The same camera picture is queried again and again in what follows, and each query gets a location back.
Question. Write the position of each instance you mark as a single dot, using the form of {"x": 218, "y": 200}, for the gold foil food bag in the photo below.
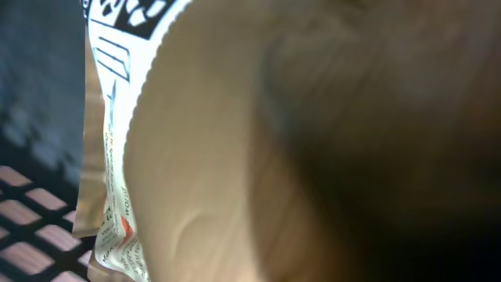
{"x": 292, "y": 141}

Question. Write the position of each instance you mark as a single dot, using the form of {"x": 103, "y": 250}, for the grey plastic basket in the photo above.
{"x": 42, "y": 121}

